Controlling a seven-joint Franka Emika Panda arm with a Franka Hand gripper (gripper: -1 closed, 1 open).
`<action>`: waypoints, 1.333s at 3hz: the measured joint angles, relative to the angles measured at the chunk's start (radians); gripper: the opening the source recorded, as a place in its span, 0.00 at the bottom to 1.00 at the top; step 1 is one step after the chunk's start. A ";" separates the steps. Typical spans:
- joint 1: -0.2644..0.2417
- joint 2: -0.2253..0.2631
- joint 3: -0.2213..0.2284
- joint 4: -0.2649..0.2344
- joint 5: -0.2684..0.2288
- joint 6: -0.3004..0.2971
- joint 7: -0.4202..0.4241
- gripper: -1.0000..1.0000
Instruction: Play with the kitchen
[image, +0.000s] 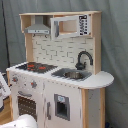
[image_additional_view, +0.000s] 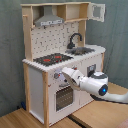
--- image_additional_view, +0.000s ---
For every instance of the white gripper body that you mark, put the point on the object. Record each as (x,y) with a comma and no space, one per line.
(73,77)

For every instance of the white microwave door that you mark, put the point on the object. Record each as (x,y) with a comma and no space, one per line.
(96,12)

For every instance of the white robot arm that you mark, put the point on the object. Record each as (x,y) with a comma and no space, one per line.
(96,85)

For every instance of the wooden toy kitchen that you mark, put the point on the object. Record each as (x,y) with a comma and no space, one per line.
(40,84)

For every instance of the grey ice dispenser panel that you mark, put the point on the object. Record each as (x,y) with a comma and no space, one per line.
(91,68)

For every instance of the left red stove knob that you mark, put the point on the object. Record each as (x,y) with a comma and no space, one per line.
(56,75)

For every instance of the oven door with window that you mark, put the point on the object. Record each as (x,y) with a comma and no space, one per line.
(63,97)

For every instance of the grey toy sink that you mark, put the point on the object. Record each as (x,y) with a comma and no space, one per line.
(79,51)

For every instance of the black toy stovetop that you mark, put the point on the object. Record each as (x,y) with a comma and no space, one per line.
(52,59)

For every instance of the black toy faucet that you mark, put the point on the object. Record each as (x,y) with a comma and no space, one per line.
(74,40)

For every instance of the grey range hood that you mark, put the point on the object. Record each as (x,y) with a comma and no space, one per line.
(48,17)

